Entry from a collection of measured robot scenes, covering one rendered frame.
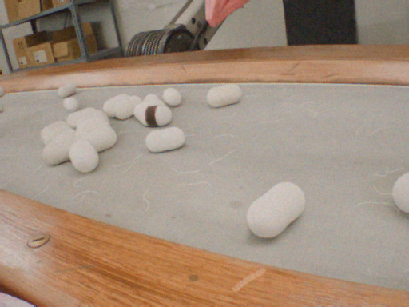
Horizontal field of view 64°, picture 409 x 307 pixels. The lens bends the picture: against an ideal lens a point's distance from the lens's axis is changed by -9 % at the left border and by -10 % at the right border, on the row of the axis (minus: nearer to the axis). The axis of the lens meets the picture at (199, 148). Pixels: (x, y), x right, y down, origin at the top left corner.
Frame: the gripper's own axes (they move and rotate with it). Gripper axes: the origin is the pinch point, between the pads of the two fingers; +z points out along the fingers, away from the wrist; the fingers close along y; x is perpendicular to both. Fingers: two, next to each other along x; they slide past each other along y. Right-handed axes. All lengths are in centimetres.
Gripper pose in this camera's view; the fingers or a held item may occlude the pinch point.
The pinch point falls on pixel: (212, 17)
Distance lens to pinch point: 42.0
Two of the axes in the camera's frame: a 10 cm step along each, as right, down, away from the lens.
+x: 4.5, 4.1, 8.0
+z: -2.9, 9.1, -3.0
